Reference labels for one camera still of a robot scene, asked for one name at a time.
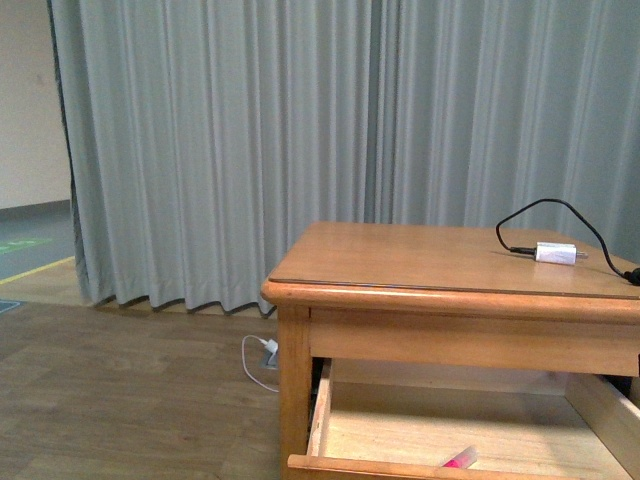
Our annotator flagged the wooden drawer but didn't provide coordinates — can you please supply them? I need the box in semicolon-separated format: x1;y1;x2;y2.
285;359;639;479

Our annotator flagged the grey pleated curtain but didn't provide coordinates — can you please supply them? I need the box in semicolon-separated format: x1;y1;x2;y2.
48;1;639;310

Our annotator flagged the white charger adapter on nightstand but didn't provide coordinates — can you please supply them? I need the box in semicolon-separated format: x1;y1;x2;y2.
534;242;589;265

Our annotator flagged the metal floor outlet box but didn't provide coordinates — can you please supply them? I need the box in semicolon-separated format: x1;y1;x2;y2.
259;352;278;370

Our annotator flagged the white floor charger plug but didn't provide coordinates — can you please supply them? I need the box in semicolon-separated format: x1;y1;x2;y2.
260;339;278;354

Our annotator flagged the pink marker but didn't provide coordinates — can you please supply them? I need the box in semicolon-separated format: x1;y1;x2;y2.
442;446;478;469

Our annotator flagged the black charger cable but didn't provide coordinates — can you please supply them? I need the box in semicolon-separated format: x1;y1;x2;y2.
495;198;640;287

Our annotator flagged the white floor cable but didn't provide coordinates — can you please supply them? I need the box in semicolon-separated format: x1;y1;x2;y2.
241;334;280;394

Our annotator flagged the wooden nightstand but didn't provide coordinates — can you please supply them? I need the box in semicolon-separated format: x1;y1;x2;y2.
262;222;639;479

